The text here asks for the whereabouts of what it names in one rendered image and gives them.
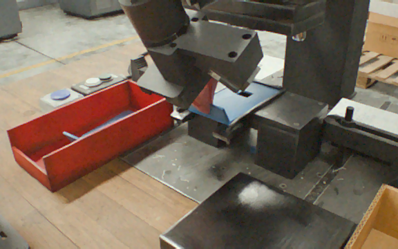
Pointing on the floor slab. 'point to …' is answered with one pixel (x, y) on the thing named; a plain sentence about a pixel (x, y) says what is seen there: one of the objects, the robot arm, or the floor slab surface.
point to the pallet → (365, 75)
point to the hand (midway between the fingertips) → (204, 106)
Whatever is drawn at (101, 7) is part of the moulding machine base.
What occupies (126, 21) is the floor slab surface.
